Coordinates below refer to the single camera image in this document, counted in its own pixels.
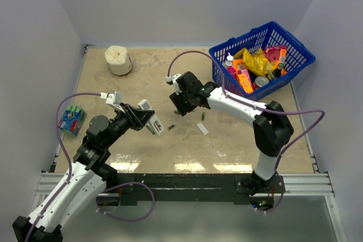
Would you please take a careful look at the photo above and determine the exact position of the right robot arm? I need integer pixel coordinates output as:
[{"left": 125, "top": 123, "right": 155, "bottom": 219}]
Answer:
[{"left": 167, "top": 71, "right": 294, "bottom": 193}]

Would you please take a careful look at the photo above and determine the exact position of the white bottle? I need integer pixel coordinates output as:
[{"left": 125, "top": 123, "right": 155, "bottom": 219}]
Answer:
[{"left": 223, "top": 53, "right": 234, "bottom": 69}]

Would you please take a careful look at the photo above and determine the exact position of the green battery left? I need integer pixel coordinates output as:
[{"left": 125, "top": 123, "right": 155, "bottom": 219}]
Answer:
[{"left": 146, "top": 125, "right": 155, "bottom": 135}]

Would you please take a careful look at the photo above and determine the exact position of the blue plastic basket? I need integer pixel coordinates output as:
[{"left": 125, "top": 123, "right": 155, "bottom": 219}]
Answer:
[{"left": 209, "top": 21, "right": 315, "bottom": 101}]

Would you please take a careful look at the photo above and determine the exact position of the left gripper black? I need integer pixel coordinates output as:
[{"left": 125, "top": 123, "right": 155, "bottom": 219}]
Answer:
[{"left": 104, "top": 102, "right": 154, "bottom": 148}]

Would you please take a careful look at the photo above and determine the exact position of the black base frame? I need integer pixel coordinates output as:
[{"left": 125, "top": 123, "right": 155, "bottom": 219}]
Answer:
[{"left": 98, "top": 173, "right": 285, "bottom": 206}]

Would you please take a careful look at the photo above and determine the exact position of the white remote control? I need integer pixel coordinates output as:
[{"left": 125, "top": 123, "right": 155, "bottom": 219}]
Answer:
[{"left": 138, "top": 99, "right": 165, "bottom": 136}]

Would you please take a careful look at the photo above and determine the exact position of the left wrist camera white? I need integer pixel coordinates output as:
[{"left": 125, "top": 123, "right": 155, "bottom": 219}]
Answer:
[{"left": 105, "top": 91, "right": 124, "bottom": 112}]

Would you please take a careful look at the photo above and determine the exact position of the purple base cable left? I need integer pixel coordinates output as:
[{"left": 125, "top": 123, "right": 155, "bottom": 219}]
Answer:
[{"left": 95, "top": 182, "right": 155, "bottom": 222}]

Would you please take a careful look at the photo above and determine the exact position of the red soda can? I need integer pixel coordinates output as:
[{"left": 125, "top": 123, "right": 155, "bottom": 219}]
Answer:
[{"left": 253, "top": 76, "right": 269, "bottom": 91}]

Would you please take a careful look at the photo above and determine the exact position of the yellow snack bag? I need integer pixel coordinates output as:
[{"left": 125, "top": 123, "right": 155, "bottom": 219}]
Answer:
[{"left": 233, "top": 48, "right": 273, "bottom": 77}]

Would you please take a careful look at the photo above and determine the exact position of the orange tall carton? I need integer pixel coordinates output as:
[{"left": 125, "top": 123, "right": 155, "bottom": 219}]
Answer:
[{"left": 279, "top": 45, "right": 287, "bottom": 66}]

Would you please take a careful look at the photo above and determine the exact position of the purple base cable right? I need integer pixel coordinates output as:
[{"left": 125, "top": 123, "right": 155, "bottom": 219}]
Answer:
[{"left": 254, "top": 176, "right": 286, "bottom": 214}]

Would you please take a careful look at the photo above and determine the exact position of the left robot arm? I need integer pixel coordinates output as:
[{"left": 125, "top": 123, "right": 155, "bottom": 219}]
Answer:
[{"left": 12, "top": 104, "right": 155, "bottom": 241}]

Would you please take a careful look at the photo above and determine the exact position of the white tissue roll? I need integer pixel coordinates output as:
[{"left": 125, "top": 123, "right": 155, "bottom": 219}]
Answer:
[{"left": 104, "top": 45, "right": 132, "bottom": 76}]

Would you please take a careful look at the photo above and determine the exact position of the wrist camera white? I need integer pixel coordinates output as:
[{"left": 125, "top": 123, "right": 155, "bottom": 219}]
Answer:
[
  {"left": 166, "top": 73, "right": 182, "bottom": 95},
  {"left": 105, "top": 91, "right": 124, "bottom": 112}
]

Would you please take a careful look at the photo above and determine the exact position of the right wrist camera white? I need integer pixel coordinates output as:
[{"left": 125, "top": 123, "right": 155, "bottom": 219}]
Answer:
[{"left": 166, "top": 73, "right": 182, "bottom": 95}]

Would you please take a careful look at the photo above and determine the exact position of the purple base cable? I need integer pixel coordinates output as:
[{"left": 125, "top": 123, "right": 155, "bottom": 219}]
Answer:
[
  {"left": 254, "top": 176, "right": 286, "bottom": 214},
  {"left": 95, "top": 182, "right": 155, "bottom": 222}
]

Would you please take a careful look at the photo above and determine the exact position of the battery multipack blue green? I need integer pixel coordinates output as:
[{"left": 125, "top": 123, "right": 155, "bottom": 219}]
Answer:
[{"left": 58, "top": 105, "right": 86, "bottom": 137}]

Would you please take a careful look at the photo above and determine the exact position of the orange box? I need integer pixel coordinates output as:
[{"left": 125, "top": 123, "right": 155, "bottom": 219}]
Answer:
[{"left": 233, "top": 59, "right": 254, "bottom": 94}]

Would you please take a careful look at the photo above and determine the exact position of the white battery cover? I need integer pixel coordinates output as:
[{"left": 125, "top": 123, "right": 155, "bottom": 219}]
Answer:
[{"left": 197, "top": 123, "right": 209, "bottom": 135}]

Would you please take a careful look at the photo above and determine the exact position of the dark glass bottle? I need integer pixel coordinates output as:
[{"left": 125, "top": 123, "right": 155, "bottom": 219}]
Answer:
[{"left": 267, "top": 63, "right": 284, "bottom": 80}]

